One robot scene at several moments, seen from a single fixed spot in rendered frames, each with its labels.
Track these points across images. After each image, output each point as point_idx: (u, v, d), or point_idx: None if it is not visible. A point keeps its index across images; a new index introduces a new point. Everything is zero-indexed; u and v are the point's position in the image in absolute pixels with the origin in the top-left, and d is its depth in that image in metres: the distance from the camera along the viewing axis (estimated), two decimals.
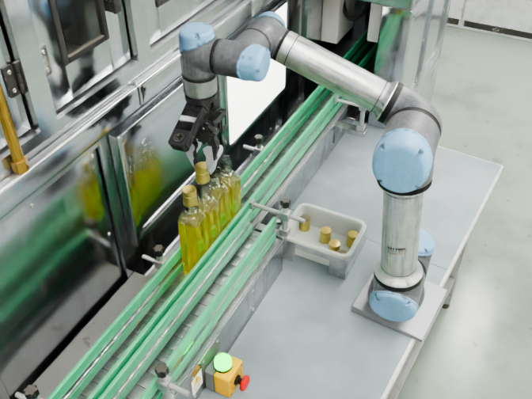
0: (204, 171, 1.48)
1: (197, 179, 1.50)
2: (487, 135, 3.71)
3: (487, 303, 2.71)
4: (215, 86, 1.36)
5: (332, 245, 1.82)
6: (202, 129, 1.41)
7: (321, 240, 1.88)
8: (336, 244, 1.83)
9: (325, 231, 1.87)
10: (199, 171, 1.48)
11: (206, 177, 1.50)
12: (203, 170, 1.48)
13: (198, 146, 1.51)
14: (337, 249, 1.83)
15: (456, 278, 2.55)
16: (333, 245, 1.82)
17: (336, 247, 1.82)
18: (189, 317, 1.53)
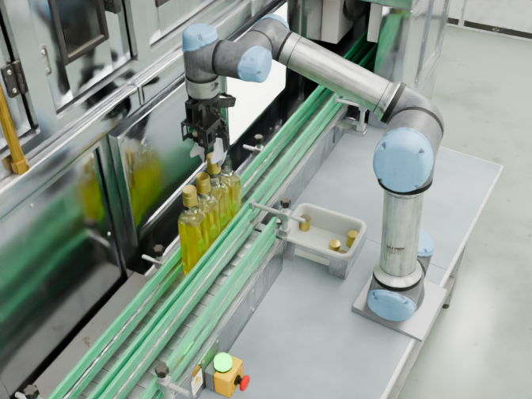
0: (205, 181, 1.50)
1: (198, 189, 1.52)
2: (487, 135, 3.71)
3: (487, 303, 2.71)
4: None
5: (332, 245, 1.82)
6: None
7: (218, 168, 1.55)
8: (336, 244, 1.83)
9: None
10: (199, 181, 1.50)
11: (207, 188, 1.52)
12: (204, 180, 1.50)
13: (214, 157, 1.49)
14: (337, 249, 1.83)
15: (456, 278, 2.55)
16: (333, 245, 1.82)
17: (336, 247, 1.82)
18: (189, 317, 1.53)
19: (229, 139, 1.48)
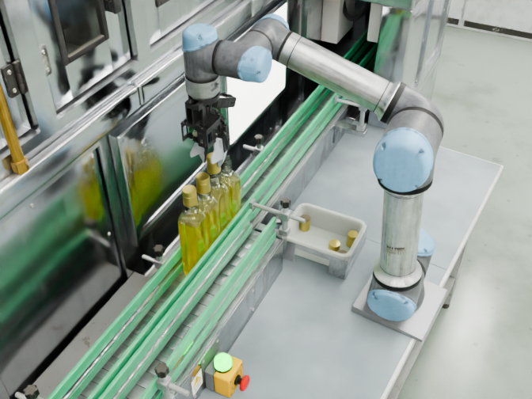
0: (205, 181, 1.50)
1: (198, 189, 1.52)
2: (487, 135, 3.71)
3: (487, 303, 2.71)
4: None
5: (332, 245, 1.82)
6: None
7: (218, 168, 1.55)
8: (336, 244, 1.83)
9: None
10: (199, 181, 1.50)
11: (207, 188, 1.52)
12: (204, 180, 1.50)
13: (214, 157, 1.49)
14: (337, 249, 1.83)
15: (456, 278, 2.55)
16: (333, 245, 1.82)
17: (336, 247, 1.82)
18: (189, 317, 1.53)
19: (229, 139, 1.48)
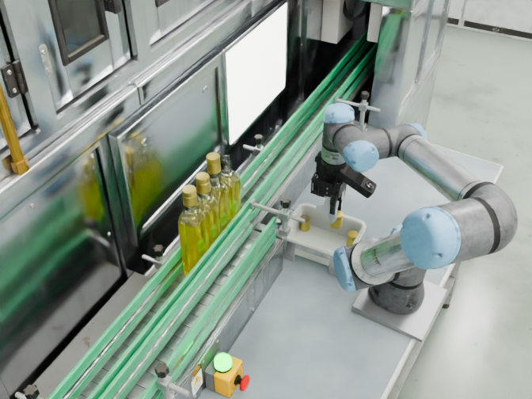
0: (205, 181, 1.50)
1: (198, 189, 1.52)
2: (487, 135, 3.71)
3: (487, 303, 2.71)
4: None
5: None
6: None
7: (218, 168, 1.55)
8: (339, 214, 1.76)
9: (215, 156, 1.54)
10: (199, 181, 1.50)
11: (207, 188, 1.52)
12: (204, 180, 1.50)
13: (322, 209, 1.74)
14: (340, 220, 1.76)
15: (456, 278, 2.55)
16: (336, 216, 1.75)
17: (339, 218, 1.75)
18: (189, 317, 1.53)
19: (332, 207, 1.68)
